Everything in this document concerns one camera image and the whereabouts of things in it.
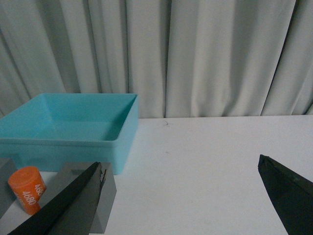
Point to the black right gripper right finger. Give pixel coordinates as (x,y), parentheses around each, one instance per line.
(290,194)

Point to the gray block with square slot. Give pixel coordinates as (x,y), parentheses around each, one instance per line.
(69,172)

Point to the white pleated curtain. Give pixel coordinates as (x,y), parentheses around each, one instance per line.
(184,58)

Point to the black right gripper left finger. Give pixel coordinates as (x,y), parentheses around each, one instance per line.
(63,208)

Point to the orange cylinder with white numbers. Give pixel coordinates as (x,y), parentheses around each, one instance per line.
(28,186)

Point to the gray block with round hole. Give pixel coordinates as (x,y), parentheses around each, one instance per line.
(7,197)

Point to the light blue plastic box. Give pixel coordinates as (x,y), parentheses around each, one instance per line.
(52,129)

